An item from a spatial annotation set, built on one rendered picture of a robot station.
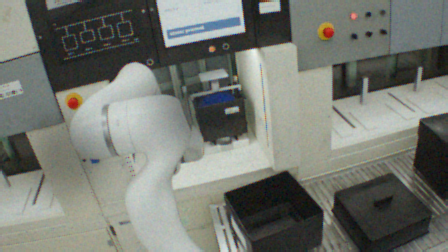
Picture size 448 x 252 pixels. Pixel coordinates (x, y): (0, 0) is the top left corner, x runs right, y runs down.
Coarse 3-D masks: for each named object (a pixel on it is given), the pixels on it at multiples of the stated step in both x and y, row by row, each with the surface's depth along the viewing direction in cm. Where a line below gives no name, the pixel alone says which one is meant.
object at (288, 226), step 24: (240, 192) 134; (264, 192) 139; (288, 192) 143; (240, 216) 140; (264, 216) 140; (288, 216) 138; (312, 216) 114; (240, 240) 126; (264, 240) 111; (288, 240) 115; (312, 240) 120
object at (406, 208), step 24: (336, 192) 133; (360, 192) 130; (384, 192) 128; (408, 192) 125; (336, 216) 134; (360, 216) 120; (384, 216) 117; (408, 216) 115; (360, 240) 117; (384, 240) 111; (408, 240) 116
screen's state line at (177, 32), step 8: (200, 24) 118; (208, 24) 118; (216, 24) 119; (224, 24) 119; (232, 24) 120; (240, 24) 120; (168, 32) 117; (176, 32) 117; (184, 32) 118; (192, 32) 118; (200, 32) 119
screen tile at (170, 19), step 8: (160, 0) 111; (168, 0) 112; (176, 0) 112; (184, 0) 113; (192, 0) 113; (192, 8) 114; (168, 16) 114; (176, 16) 115; (184, 16) 115; (192, 16) 116; (200, 16) 116; (168, 24) 115
